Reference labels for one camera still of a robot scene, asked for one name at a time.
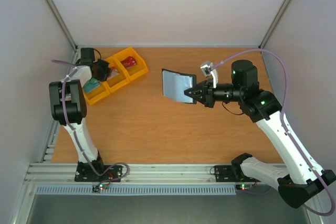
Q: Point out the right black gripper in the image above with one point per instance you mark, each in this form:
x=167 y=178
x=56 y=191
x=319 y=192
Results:
x=208 y=94

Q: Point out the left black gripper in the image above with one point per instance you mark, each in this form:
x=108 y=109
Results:
x=106 y=64

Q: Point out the black leather card holder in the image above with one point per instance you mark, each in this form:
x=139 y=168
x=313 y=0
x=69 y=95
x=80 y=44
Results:
x=175 y=83

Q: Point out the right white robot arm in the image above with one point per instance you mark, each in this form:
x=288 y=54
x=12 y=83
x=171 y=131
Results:
x=302 y=178

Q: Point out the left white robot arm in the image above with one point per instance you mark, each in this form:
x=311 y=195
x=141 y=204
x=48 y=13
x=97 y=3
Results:
x=68 y=106

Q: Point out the white red card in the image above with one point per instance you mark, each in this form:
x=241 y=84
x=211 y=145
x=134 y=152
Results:
x=114 y=72

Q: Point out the teal card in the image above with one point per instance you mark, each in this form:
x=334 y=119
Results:
x=91 y=85

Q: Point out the dark red card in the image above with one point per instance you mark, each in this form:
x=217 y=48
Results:
x=129 y=62

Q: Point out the yellow bin middle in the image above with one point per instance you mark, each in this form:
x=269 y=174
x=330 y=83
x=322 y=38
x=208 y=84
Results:
x=119 y=81

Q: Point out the yellow bin right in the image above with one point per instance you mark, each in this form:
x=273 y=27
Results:
x=137 y=71

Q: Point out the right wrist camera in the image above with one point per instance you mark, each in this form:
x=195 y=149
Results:
x=208 y=70

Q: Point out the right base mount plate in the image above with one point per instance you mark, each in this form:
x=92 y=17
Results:
x=226 y=173

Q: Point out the base mount plate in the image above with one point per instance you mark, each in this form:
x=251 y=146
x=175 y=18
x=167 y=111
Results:
x=84 y=173
x=226 y=173

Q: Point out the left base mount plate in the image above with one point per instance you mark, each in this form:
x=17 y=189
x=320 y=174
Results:
x=84 y=173

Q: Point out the grey slotted cable duct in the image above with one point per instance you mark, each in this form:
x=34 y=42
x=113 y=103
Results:
x=138 y=190

